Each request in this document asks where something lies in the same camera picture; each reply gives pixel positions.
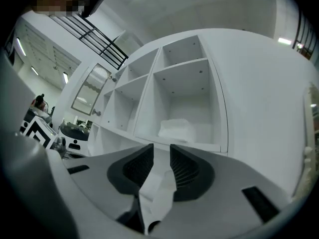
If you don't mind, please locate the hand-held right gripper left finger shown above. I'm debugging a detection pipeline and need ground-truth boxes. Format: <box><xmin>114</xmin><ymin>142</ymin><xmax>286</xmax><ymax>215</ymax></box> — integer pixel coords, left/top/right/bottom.
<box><xmin>62</xmin><ymin>143</ymin><xmax>155</xmax><ymax>234</ymax></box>

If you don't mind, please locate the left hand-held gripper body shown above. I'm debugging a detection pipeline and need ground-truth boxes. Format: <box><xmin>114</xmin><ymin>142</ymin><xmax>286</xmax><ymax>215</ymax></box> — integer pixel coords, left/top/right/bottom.
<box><xmin>19</xmin><ymin>115</ymin><xmax>67</xmax><ymax>157</ymax></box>

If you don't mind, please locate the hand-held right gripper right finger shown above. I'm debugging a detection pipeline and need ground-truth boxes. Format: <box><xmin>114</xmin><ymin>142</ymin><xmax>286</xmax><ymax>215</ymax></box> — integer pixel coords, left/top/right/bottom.
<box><xmin>149</xmin><ymin>144</ymin><xmax>293</xmax><ymax>237</ymax></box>

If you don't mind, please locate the white cloth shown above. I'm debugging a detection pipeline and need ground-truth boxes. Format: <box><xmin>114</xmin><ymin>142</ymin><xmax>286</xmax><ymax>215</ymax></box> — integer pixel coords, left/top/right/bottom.
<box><xmin>158</xmin><ymin>118</ymin><xmax>198</xmax><ymax>143</ymax></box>
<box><xmin>138</xmin><ymin>169</ymin><xmax>178</xmax><ymax>234</ymax></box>

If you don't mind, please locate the white desk with drawers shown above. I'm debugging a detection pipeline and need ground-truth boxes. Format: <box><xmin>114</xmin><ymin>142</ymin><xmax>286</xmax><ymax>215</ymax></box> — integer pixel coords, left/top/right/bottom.
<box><xmin>87</xmin><ymin>28</ymin><xmax>310</xmax><ymax>202</ymax></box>

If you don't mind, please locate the white black-trimmed case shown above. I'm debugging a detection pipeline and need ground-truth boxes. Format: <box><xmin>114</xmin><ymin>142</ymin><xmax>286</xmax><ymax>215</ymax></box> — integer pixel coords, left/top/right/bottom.
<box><xmin>60</xmin><ymin>121</ymin><xmax>91</xmax><ymax>157</ymax></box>

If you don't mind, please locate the glass cabinet door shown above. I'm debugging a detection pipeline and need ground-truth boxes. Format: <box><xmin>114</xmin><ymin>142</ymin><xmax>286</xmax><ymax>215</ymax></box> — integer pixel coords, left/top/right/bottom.
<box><xmin>70</xmin><ymin>63</ymin><xmax>112</xmax><ymax>116</ymax></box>

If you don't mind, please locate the black metal railing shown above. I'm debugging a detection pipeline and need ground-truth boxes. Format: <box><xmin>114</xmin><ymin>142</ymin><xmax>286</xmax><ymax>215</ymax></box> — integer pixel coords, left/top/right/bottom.
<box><xmin>50</xmin><ymin>13</ymin><xmax>130</xmax><ymax>70</ymax></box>
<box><xmin>292</xmin><ymin>10</ymin><xmax>318</xmax><ymax>60</ymax></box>

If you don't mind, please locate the black head-mounted camera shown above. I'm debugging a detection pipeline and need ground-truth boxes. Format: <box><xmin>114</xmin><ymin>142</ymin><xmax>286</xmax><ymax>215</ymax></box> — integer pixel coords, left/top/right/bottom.
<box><xmin>81</xmin><ymin>0</ymin><xmax>109</xmax><ymax>18</ymax></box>

